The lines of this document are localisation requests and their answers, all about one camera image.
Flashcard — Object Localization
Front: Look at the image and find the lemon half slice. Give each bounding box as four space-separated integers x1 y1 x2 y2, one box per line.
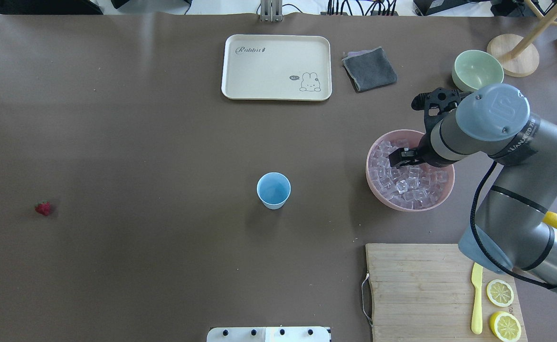
489 311 523 342
485 279 515 307

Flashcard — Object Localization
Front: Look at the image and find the aluminium frame post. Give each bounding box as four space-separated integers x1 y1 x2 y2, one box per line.
259 0 283 22

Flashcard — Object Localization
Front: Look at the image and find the cream rabbit tray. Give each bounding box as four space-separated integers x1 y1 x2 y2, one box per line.
220 34 332 102

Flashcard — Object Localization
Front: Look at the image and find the black monitor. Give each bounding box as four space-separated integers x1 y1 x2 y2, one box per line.
0 0 103 15

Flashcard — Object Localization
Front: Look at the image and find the pink bowl of ice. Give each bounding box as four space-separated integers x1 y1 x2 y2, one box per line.
365 129 455 212

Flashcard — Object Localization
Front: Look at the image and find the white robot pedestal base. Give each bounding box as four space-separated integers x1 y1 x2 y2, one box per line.
206 325 332 342

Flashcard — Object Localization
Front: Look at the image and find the yellow plastic knife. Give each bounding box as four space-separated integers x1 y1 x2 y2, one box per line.
470 263 483 335

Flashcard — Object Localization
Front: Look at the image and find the light blue plastic cup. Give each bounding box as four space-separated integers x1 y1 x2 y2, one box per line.
256 172 292 210

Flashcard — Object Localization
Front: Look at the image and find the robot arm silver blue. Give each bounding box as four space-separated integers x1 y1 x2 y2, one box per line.
389 84 557 294

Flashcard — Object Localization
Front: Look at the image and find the mint green bowl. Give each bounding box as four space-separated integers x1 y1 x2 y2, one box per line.
451 50 504 92

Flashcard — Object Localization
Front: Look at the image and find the red strawberry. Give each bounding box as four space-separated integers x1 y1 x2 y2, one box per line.
34 201 53 216

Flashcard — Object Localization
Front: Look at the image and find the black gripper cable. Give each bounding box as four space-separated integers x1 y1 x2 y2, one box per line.
470 161 557 308

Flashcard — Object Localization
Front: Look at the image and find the grey folded cloth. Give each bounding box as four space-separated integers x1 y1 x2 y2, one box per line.
342 46 398 93

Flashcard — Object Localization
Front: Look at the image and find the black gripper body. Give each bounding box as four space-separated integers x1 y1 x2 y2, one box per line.
411 87 472 167

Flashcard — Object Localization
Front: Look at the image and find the wooden cup tree stand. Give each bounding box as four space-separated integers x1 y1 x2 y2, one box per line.
486 0 557 77

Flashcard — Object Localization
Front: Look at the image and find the wooden cutting board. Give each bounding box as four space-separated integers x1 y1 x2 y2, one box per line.
365 243 524 342

